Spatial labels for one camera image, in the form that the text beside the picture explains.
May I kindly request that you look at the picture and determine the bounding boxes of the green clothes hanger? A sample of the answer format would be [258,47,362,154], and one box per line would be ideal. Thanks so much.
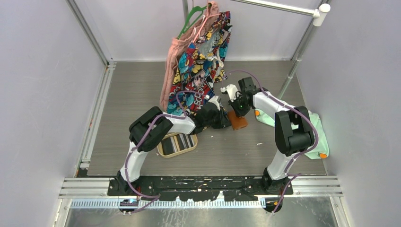
[177,4,209,39]

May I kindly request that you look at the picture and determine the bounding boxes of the stack of dark cards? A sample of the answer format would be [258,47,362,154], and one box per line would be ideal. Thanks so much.
[161,134,195,156]

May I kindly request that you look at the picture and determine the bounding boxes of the mint green cartoon cloth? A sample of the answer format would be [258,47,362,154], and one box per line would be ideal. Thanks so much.
[253,99,330,160]

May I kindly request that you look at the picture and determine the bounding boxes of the pink hanging garment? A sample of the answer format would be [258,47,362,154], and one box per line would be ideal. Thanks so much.
[159,13,207,111]

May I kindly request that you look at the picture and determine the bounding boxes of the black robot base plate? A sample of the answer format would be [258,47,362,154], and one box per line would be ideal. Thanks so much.
[107,175,293,201]

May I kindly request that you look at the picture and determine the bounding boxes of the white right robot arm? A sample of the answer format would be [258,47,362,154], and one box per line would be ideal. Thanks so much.
[220,77,318,194]

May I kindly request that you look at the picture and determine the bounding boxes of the white clothes rack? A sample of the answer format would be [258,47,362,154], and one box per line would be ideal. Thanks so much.
[183,0,331,100]

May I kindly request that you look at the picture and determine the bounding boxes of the colourful comic print shorts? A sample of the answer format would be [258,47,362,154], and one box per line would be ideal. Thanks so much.
[165,11,232,116]

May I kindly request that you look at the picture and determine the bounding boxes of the brown leather card holder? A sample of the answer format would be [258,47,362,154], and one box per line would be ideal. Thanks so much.
[227,110,248,130]

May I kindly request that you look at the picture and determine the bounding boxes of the beige oval card tray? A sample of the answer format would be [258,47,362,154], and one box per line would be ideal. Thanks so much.
[156,132,198,159]

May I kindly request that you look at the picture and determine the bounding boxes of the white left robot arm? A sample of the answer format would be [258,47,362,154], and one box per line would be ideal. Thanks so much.
[116,103,231,195]

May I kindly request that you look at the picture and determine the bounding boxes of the pink clothes hanger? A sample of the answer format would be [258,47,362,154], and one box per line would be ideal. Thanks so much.
[191,1,220,43]

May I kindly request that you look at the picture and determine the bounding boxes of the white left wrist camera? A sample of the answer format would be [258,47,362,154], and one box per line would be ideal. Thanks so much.
[207,95,221,111]

